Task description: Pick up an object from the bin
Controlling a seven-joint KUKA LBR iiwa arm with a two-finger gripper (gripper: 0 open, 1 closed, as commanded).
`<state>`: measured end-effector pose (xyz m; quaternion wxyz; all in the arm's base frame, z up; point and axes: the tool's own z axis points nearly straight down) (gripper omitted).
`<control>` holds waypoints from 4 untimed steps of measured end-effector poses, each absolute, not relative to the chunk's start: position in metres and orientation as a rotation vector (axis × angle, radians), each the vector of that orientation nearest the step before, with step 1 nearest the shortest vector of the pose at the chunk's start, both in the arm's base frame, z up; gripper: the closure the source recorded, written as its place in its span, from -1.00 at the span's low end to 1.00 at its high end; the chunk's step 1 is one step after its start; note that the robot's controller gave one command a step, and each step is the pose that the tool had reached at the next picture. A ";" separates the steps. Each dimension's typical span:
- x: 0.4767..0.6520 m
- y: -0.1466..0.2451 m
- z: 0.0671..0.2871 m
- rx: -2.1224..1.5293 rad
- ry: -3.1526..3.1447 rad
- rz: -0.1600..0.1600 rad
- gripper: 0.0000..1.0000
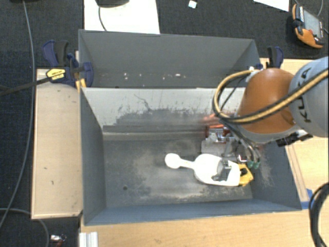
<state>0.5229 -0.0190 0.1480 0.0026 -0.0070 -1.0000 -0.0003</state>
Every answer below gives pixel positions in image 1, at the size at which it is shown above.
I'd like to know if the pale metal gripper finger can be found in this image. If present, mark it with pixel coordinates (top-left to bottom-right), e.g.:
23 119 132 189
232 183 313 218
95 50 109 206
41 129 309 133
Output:
217 160 240 171
211 172 230 182

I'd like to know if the yellow and black tool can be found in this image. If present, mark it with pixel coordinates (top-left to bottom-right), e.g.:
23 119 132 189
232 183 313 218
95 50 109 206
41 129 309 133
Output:
236 163 254 188

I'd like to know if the white paddle-shaped scoop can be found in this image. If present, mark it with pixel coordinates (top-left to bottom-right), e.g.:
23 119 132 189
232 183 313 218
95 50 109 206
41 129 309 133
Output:
164 152 243 187

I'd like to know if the grey metal bin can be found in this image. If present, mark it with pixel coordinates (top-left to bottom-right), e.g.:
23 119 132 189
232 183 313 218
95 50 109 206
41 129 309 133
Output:
78 29 303 227

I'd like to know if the pale wood flat board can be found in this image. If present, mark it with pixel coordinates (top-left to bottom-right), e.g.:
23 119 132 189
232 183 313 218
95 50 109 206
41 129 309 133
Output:
30 68 84 220

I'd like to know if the black cylinder on white bracket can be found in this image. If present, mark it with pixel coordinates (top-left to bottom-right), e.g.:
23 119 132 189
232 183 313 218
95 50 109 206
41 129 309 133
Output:
276 129 314 148

